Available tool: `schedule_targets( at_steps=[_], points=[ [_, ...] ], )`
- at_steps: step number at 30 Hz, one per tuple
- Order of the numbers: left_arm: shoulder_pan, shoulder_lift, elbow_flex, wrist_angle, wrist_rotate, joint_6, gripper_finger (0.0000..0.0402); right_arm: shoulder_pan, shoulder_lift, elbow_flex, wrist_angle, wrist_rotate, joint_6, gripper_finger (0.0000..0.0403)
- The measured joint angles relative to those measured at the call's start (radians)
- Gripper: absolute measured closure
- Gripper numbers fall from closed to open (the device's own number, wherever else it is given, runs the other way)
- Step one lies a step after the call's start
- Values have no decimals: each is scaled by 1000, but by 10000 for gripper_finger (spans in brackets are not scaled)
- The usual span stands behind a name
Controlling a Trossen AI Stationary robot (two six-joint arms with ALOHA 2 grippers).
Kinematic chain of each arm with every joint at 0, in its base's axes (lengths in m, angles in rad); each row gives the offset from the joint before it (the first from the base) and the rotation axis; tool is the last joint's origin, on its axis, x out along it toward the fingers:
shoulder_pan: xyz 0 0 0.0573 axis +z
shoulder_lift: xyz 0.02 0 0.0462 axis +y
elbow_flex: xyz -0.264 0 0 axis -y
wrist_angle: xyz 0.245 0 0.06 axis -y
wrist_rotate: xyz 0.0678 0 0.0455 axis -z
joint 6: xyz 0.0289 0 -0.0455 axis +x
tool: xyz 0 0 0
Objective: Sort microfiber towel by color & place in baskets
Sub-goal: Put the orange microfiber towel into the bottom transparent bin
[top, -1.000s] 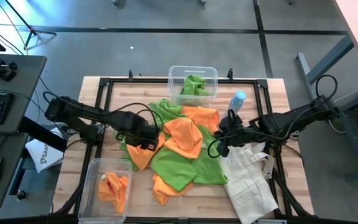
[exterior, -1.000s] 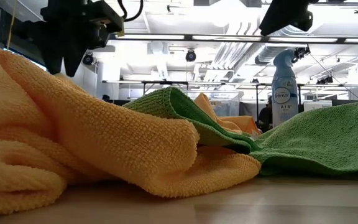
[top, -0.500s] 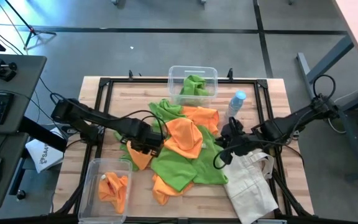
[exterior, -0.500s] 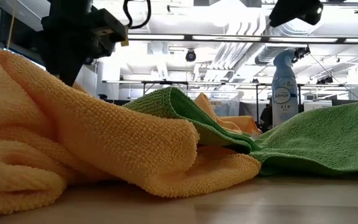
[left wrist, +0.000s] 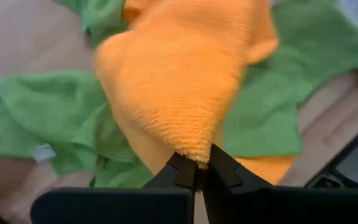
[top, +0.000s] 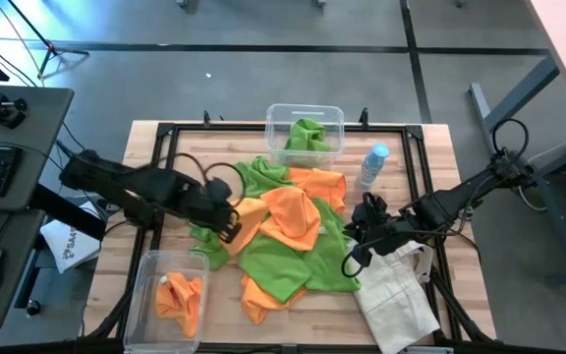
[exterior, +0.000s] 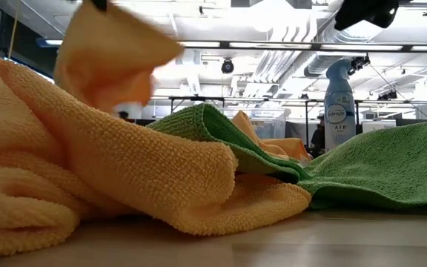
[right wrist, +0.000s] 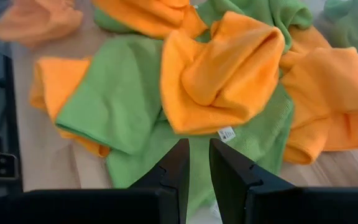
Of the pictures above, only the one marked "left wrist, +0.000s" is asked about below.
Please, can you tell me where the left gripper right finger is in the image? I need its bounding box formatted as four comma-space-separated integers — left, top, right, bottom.
201, 142, 358, 224

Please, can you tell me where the orange microfiber towel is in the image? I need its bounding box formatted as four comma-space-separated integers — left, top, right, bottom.
93, 0, 280, 175
234, 154, 296, 186

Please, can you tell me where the green microfiber towel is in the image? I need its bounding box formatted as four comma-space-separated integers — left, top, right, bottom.
270, 0, 358, 106
223, 67, 315, 158
51, 0, 127, 49
0, 70, 155, 189

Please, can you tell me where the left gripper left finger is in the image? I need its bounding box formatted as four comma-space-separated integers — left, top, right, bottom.
30, 151, 198, 224

